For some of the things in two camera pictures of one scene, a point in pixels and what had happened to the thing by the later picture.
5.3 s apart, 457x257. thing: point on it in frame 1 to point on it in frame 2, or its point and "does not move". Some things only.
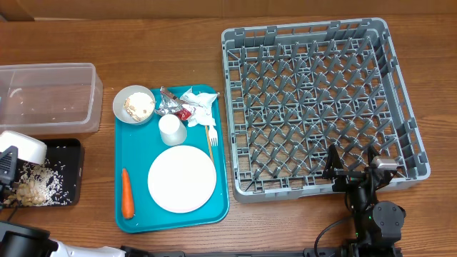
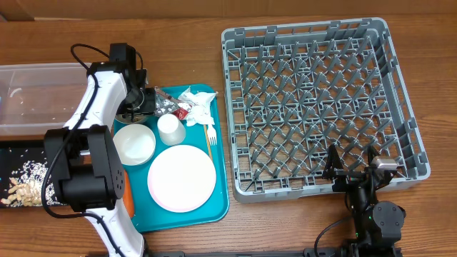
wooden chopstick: (209, 143) does not move
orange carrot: (127, 200) does not move
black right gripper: (345, 178) does not move
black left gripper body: (5, 182) to (139, 101)
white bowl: (28, 148) to (135, 143)
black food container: (39, 185) does not move
